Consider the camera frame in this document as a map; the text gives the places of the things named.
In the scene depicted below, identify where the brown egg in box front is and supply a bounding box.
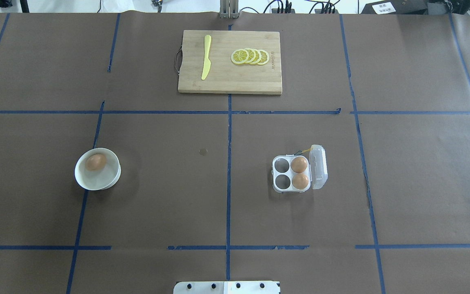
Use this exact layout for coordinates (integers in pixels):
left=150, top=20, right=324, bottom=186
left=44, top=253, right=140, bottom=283
left=292, top=174, right=310, bottom=190

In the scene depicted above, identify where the brown egg in box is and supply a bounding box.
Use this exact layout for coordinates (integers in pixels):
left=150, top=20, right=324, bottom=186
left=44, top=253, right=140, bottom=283
left=292, top=174, right=310, bottom=190
left=290, top=156, right=308, bottom=174

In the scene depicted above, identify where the front lemon slice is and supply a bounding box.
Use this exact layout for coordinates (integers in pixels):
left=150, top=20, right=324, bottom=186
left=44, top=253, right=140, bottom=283
left=231, top=49, right=250, bottom=65

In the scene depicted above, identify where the wooden cutting board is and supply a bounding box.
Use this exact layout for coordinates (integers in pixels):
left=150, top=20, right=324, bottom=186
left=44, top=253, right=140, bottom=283
left=178, top=30, right=282, bottom=95

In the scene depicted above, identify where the clear plastic egg box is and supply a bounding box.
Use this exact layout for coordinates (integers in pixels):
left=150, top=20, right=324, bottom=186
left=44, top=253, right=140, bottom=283
left=272, top=145, right=328, bottom=193

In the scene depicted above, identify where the brown egg from bowl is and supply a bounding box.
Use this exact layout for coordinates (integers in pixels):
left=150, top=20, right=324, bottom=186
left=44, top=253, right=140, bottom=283
left=84, top=153, right=107, bottom=171

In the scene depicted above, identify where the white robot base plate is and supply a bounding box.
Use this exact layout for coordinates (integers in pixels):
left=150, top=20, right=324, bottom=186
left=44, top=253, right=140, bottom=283
left=173, top=281, right=281, bottom=294

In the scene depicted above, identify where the lemon slice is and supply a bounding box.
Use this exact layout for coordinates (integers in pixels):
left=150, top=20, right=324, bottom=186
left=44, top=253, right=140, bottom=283
left=256, top=49, right=269, bottom=65
left=231, top=49, right=250, bottom=65
left=243, top=48, right=256, bottom=64
left=249, top=49, right=262, bottom=65

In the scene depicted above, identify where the aluminium frame post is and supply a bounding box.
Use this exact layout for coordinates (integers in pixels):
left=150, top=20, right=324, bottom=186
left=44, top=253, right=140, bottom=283
left=219, top=0, right=240, bottom=19

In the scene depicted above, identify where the yellow plastic knife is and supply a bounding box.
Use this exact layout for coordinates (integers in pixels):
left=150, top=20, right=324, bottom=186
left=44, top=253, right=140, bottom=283
left=201, top=35, right=211, bottom=80

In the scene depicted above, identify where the white ceramic bowl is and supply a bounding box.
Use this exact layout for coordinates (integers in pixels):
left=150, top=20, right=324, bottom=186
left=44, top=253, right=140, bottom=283
left=73, top=148, right=122, bottom=191

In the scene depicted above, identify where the black electronics box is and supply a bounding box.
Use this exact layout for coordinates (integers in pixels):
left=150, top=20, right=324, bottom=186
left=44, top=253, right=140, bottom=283
left=360, top=0, right=428, bottom=15

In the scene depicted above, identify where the back lemon slice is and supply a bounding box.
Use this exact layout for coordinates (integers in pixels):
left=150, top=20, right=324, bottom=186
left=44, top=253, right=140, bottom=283
left=256, top=49, right=269, bottom=65

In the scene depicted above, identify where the brown egg in box rear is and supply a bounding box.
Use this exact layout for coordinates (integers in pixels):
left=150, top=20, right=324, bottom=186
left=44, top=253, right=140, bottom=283
left=290, top=156, right=308, bottom=174

